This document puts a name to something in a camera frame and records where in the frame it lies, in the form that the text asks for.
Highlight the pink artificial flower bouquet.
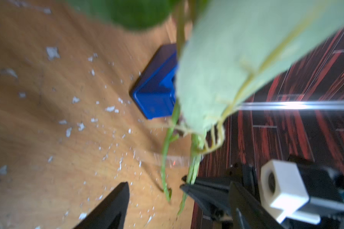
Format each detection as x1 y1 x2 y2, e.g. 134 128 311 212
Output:
62 0 344 217

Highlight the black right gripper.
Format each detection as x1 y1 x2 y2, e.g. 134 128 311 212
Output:
241 156 344 229

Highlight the aluminium right corner post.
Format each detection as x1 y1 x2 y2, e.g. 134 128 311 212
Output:
238 100 344 111

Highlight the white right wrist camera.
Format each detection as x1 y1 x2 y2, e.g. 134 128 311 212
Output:
259 159 321 225

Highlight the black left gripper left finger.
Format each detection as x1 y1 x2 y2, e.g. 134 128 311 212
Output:
75 182 130 229

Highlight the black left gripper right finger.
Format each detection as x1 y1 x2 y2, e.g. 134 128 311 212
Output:
228 182 282 229

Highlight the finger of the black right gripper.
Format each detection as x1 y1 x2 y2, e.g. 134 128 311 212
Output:
180 176 232 220

